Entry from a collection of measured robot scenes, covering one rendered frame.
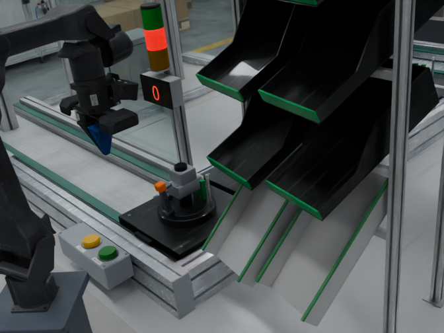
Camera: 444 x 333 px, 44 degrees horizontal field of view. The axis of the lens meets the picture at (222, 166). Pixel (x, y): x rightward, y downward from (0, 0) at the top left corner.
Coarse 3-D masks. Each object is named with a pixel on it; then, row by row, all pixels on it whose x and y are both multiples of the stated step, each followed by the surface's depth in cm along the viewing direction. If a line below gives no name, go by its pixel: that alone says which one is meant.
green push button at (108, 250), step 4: (104, 248) 121; (108, 248) 121; (112, 248) 121; (100, 252) 120; (104, 252) 120; (108, 252) 120; (112, 252) 120; (116, 252) 121; (100, 256) 119; (104, 256) 119; (108, 256) 119; (112, 256) 120
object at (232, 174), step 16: (256, 96) 104; (256, 112) 105; (272, 112) 106; (288, 112) 104; (240, 128) 104; (256, 128) 105; (272, 128) 103; (288, 128) 94; (304, 128) 96; (224, 144) 104; (240, 144) 104; (256, 144) 102; (272, 144) 100; (288, 144) 95; (208, 160) 103; (224, 160) 103; (240, 160) 101; (256, 160) 99; (272, 160) 94; (240, 176) 98; (256, 176) 94
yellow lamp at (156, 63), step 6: (150, 54) 135; (156, 54) 134; (162, 54) 134; (150, 60) 136; (156, 60) 135; (162, 60) 135; (168, 60) 137; (150, 66) 137; (156, 66) 135; (162, 66) 136; (168, 66) 137
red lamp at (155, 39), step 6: (144, 30) 133; (150, 30) 132; (156, 30) 131; (162, 30) 132; (150, 36) 132; (156, 36) 132; (162, 36) 133; (150, 42) 133; (156, 42) 133; (162, 42) 133; (150, 48) 134; (156, 48) 133; (162, 48) 134
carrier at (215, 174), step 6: (210, 168) 150; (216, 168) 150; (204, 174) 147; (210, 174) 147; (216, 174) 147; (222, 174) 146; (210, 180) 144; (216, 180) 144; (222, 180) 143; (228, 180) 143; (234, 180) 143; (216, 186) 143; (222, 186) 141; (228, 186) 140; (234, 186) 140; (228, 192) 140; (234, 192) 138
